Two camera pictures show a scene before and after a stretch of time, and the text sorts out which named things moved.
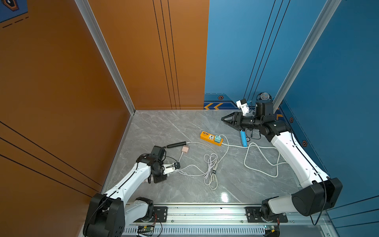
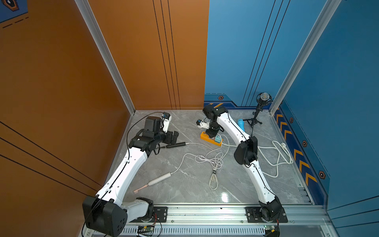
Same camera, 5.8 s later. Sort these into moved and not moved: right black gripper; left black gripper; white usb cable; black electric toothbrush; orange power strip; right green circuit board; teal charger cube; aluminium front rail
Moved: right black gripper; left black gripper; white usb cable
Not moved: right green circuit board; orange power strip; black electric toothbrush; teal charger cube; aluminium front rail
